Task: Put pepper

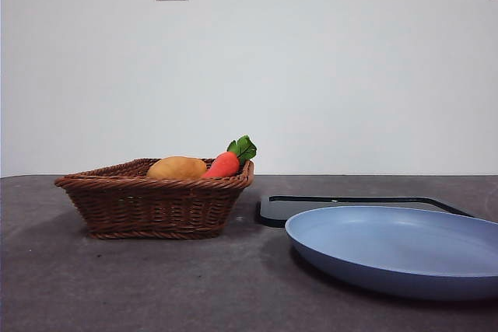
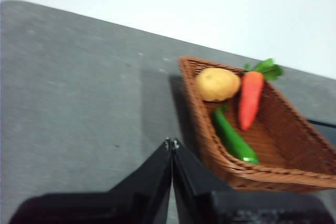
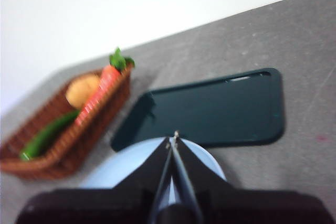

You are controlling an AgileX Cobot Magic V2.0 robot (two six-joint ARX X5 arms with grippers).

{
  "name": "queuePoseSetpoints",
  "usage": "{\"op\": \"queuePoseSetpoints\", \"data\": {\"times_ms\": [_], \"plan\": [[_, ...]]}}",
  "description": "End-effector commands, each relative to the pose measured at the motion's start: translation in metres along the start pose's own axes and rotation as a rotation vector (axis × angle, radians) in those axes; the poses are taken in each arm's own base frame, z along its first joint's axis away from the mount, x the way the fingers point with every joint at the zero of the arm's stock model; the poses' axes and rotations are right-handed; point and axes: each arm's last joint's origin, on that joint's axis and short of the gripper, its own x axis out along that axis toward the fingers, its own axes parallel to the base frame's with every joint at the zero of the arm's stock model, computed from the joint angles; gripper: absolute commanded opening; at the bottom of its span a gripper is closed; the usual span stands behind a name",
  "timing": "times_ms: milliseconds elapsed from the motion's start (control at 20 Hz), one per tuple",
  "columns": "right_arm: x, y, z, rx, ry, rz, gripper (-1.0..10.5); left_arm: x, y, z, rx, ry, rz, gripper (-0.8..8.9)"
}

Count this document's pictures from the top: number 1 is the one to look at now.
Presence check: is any brown wicker basket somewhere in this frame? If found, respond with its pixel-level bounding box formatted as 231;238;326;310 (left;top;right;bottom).
54;158;255;240

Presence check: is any yellow-brown potato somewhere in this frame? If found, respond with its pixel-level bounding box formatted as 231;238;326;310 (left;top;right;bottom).
146;156;208;180

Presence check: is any orange carrot with green leaves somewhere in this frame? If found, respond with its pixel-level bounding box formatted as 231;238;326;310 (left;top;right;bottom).
201;135;258;180

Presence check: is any black flat tray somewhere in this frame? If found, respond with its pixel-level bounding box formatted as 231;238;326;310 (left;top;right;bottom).
254;194;486;229

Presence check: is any blue round plate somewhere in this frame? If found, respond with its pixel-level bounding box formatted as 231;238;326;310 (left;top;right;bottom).
284;205;498;302

